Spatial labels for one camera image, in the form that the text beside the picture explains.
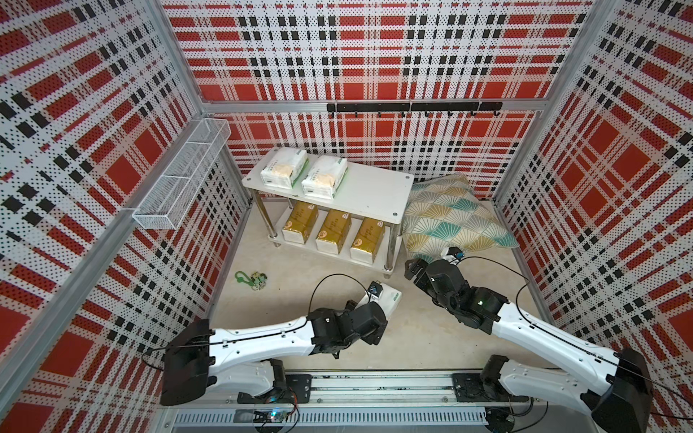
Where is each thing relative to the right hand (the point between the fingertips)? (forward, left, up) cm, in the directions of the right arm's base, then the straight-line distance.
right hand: (418, 269), depth 78 cm
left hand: (-11, +13, -7) cm, 18 cm away
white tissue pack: (-7, +9, -5) cm, 12 cm away
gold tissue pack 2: (+18, +27, -4) cm, 32 cm away
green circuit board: (-34, +40, -16) cm, 55 cm away
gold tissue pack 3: (+14, +15, -4) cm, 21 cm away
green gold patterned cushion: (+23, -13, -1) cm, 27 cm away
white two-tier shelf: (+24, +17, -6) cm, 30 cm away
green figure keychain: (+5, +54, -16) cm, 57 cm away
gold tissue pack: (+23, +40, -5) cm, 46 cm away
